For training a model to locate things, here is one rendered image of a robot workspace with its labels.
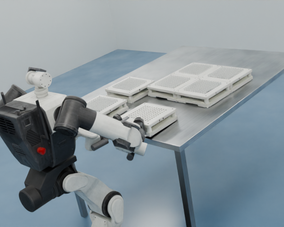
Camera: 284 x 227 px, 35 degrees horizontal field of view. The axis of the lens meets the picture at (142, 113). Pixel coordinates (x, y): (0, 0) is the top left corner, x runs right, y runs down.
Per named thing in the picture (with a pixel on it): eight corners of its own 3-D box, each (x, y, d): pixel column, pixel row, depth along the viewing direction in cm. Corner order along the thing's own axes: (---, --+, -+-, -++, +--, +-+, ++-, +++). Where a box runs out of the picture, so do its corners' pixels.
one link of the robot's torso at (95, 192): (118, 222, 241) (59, 195, 208) (96, 212, 253) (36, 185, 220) (130, 195, 245) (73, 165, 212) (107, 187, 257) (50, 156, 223)
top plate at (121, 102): (100, 97, 300) (99, 94, 300) (127, 102, 284) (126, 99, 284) (72, 112, 284) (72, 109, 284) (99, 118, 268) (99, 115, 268)
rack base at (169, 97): (171, 83, 317) (171, 79, 316) (199, 87, 300) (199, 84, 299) (148, 96, 302) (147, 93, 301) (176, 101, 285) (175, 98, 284)
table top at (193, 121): (182, 49, 401) (182, 45, 400) (304, 57, 329) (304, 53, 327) (50, 118, 305) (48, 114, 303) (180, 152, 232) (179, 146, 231)
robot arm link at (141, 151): (130, 128, 231) (125, 139, 221) (149, 134, 231) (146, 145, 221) (124, 146, 237) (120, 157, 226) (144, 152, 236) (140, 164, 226)
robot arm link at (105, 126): (146, 125, 196) (100, 106, 189) (136, 154, 194) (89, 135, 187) (136, 126, 207) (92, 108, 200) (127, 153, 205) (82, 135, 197)
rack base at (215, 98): (200, 87, 300) (199, 84, 299) (231, 93, 283) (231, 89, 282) (176, 102, 285) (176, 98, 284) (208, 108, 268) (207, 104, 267)
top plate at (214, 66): (193, 64, 330) (192, 61, 329) (221, 68, 313) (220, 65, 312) (171, 76, 315) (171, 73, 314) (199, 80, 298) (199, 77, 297)
